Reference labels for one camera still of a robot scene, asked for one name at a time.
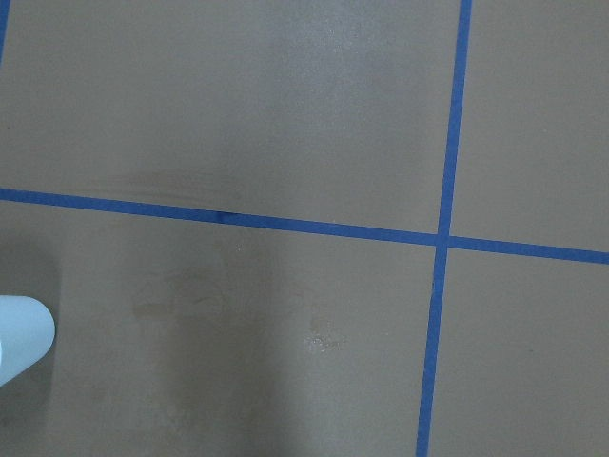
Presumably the light blue plastic cup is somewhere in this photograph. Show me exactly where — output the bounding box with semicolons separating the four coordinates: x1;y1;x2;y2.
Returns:
1;295;56;386

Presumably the brown paper table cover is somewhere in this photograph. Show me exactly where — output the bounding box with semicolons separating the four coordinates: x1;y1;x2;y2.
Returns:
1;1;608;456

